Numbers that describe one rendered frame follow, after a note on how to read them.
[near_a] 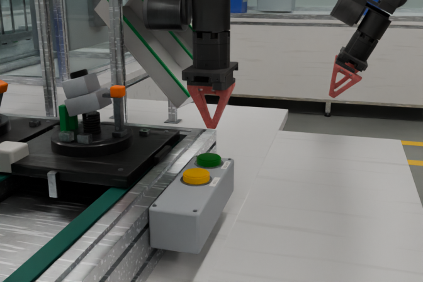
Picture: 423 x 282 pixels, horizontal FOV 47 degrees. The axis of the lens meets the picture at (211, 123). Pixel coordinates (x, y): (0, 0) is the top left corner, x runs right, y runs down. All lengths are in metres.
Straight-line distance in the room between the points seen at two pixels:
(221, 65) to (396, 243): 0.38
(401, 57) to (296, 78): 0.94
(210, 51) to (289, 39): 3.92
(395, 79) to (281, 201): 3.83
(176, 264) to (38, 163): 0.27
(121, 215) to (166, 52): 0.58
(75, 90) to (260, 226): 0.38
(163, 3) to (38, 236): 0.37
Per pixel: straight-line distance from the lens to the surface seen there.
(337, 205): 0.91
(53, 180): 0.78
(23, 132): 0.98
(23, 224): 0.75
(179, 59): 1.14
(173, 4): 0.73
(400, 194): 0.99
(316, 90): 4.69
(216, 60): 0.72
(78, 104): 0.85
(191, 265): 0.71
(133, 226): 0.62
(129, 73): 2.14
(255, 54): 4.69
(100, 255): 0.56
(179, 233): 0.65
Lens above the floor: 1.25
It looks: 16 degrees down
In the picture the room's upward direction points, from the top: straight up
